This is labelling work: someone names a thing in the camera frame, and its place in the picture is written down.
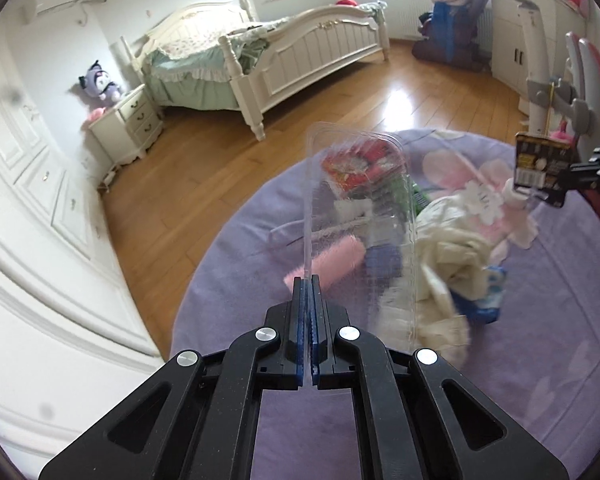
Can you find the small pink plush item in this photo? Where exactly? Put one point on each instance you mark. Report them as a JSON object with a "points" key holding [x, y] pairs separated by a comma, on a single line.
{"points": [[97, 113]]}

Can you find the pink fuzzy roll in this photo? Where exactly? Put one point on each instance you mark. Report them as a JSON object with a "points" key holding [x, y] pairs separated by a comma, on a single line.
{"points": [[335, 257]]}

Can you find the blue cloth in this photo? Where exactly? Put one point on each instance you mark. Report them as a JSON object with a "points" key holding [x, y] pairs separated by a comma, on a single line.
{"points": [[444, 30]]}

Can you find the clear plastic blister pack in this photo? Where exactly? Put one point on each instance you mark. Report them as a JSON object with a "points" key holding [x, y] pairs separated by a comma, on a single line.
{"points": [[360, 240]]}

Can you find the pink grey desk chair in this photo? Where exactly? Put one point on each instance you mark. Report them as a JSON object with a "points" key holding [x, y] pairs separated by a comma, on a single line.
{"points": [[595, 75]]}

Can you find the white panelled wardrobe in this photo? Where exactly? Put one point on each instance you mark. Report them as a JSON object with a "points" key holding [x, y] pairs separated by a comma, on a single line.
{"points": [[30, 200]]}

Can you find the grey green cloth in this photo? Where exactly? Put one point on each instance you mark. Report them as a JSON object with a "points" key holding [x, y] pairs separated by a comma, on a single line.
{"points": [[372, 7]]}

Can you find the white radiator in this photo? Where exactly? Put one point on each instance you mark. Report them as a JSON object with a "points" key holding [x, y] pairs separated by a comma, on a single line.
{"points": [[405, 17]]}

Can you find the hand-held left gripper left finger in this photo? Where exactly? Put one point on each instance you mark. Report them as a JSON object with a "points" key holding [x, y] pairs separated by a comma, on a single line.
{"points": [[300, 340]]}

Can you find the purple floral round rug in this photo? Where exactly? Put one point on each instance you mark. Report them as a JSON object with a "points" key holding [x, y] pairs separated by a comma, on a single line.
{"points": [[530, 335]]}

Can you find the cream wooden bed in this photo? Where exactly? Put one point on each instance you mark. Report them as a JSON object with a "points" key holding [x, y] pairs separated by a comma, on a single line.
{"points": [[310, 55]]}

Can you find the white cabinet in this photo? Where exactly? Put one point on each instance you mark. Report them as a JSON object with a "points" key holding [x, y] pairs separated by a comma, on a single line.
{"points": [[510, 35]]}

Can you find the black printed card package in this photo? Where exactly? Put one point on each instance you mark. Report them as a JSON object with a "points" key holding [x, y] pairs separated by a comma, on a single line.
{"points": [[535, 160]]}

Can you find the cream nightstand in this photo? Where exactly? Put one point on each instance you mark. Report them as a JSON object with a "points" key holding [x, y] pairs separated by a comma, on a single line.
{"points": [[130, 125]]}

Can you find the red printed box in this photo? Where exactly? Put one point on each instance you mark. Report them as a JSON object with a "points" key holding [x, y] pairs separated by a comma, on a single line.
{"points": [[360, 167]]}

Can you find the purple plush toy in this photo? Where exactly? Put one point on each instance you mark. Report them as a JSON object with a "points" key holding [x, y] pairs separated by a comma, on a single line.
{"points": [[100, 82]]}

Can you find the green ruffled bedspread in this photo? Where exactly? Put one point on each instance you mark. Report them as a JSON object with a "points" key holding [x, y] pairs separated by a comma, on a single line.
{"points": [[190, 70]]}

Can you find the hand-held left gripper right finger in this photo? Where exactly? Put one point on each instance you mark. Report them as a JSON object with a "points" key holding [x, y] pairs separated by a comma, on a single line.
{"points": [[314, 340]]}

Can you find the white desk leg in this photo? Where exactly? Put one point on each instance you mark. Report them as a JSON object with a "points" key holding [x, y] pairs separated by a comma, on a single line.
{"points": [[530, 50]]}

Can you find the cream crumpled plastic bag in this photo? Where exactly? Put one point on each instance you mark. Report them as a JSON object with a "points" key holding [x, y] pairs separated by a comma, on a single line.
{"points": [[450, 245]]}

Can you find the white air conditioner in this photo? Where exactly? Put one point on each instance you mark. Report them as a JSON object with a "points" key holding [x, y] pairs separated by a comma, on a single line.
{"points": [[55, 2]]}

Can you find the dark chair with clothes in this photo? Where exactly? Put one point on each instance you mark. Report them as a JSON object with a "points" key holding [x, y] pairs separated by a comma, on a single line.
{"points": [[465, 35]]}

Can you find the blue packet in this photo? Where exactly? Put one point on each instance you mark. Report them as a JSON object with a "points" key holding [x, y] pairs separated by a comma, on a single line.
{"points": [[485, 300]]}

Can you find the white power strip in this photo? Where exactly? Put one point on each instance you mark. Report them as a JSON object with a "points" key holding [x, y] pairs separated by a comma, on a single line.
{"points": [[106, 182]]}

